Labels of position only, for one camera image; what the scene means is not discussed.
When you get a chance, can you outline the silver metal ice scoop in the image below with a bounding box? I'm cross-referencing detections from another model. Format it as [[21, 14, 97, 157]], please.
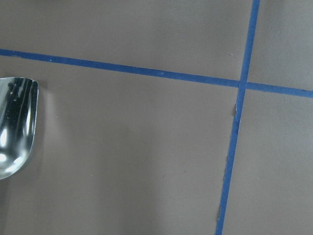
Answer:
[[0, 77, 39, 180]]

